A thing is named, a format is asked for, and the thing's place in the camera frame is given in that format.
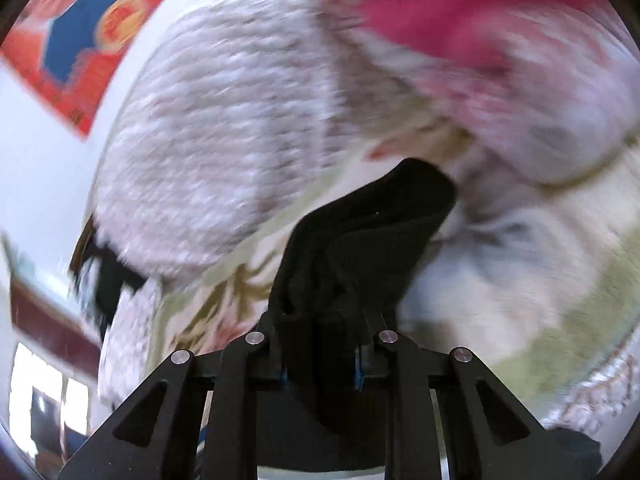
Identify floral blanket with green border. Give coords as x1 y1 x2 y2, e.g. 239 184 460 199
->
150 110 640 433

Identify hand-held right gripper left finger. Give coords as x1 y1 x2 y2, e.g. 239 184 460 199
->
57 311 289 480

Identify white grey quilted blanket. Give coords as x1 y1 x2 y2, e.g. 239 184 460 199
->
92 0 381 406

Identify pink floral rolled quilt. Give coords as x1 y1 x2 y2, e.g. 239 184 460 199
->
310 0 640 186

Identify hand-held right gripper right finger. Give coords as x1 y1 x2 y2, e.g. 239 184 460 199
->
353 309 571 480

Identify red and blue wall poster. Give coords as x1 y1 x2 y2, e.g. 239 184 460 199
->
0 0 201 142

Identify window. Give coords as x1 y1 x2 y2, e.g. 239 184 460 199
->
7 342 93 466

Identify person's dark clothing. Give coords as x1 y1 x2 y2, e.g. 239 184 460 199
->
542 425 603 480

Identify black pants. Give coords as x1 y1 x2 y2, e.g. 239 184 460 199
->
267 157 458 436

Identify black cloth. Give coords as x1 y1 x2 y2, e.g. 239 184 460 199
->
75 220 148 326

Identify brown wooden frame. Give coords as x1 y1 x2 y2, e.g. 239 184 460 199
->
7 272 102 367

